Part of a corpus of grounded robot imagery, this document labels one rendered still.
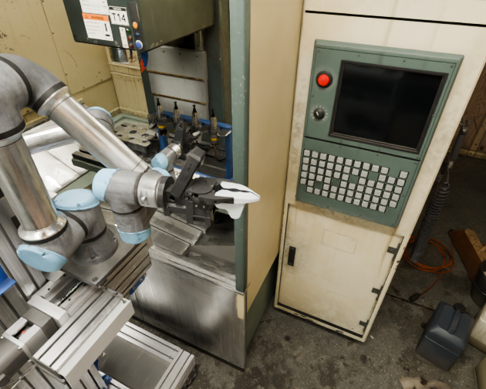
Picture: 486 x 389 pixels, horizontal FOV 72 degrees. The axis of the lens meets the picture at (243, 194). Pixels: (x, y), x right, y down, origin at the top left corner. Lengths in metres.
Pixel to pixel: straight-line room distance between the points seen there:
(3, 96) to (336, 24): 0.97
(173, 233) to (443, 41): 1.44
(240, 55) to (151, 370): 1.63
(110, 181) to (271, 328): 1.76
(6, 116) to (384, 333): 2.26
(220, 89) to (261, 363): 1.75
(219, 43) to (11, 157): 1.63
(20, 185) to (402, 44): 1.14
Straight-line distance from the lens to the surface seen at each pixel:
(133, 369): 2.06
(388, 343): 2.45
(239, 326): 1.73
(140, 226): 0.83
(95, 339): 1.15
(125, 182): 0.75
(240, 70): 0.91
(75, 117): 0.90
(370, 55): 1.24
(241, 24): 0.88
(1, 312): 1.31
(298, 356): 2.26
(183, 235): 1.86
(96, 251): 1.18
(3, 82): 0.84
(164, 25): 1.82
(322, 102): 1.31
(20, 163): 0.89
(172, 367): 2.00
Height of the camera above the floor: 2.01
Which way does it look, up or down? 38 degrees down
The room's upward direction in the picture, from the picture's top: straight up
